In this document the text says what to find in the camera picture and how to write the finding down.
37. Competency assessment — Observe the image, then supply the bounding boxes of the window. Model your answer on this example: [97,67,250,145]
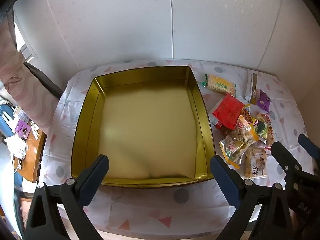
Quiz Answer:
[14,21,38,63]

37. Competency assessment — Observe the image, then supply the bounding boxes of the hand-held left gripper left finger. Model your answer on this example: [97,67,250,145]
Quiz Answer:
[24,154,110,240]

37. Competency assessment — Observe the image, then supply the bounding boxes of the beige pastry packet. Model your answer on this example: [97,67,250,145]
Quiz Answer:
[244,147,267,180]

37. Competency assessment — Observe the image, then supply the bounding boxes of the purple candy packet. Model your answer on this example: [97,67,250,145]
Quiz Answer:
[255,89,272,113]

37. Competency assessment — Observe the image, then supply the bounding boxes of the green white cracker packet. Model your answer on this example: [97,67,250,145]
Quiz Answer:
[201,74,237,97]

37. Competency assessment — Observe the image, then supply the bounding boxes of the pink patterned curtain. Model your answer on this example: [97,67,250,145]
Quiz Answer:
[0,21,59,133]

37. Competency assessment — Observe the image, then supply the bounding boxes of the blue white object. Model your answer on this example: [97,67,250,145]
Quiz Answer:
[0,104,16,137]

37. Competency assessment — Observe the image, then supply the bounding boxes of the purple box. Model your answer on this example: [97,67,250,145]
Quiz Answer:
[14,119,32,140]

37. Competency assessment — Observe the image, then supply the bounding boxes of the gold metal tin box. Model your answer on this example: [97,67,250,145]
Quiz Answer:
[71,66,217,189]

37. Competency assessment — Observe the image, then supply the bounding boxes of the white patterned tablecloth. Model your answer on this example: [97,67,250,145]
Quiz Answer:
[41,59,315,232]

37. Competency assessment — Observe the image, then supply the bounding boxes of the white rounded object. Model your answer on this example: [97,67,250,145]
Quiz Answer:
[5,135,27,155]

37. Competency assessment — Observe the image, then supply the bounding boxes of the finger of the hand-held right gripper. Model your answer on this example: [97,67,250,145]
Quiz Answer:
[297,133,320,160]
[271,142,304,178]

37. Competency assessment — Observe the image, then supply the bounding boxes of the red foil snack packet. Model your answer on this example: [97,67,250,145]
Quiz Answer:
[212,93,246,130]

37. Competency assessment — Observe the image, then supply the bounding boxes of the yellow green snack packet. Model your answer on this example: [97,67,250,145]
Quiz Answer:
[250,116,268,144]

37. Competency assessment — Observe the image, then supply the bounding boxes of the wooden side table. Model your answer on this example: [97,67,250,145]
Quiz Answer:
[14,119,47,183]

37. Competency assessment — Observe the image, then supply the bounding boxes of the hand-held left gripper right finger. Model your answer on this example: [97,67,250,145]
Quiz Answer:
[209,155,294,240]

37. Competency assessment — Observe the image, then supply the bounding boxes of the red white snack packet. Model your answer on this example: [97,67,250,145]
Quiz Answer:
[209,99,224,130]

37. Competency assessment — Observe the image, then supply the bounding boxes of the white cable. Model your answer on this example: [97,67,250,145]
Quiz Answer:
[11,152,27,174]

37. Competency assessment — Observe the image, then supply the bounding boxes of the cereal bar packet red ends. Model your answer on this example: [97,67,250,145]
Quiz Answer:
[256,113,275,147]

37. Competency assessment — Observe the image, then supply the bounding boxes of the white gold long sachet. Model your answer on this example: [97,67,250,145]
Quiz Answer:
[244,72,259,105]

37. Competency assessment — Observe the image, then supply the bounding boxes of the brown cardboard box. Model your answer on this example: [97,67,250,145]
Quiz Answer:
[19,197,34,230]

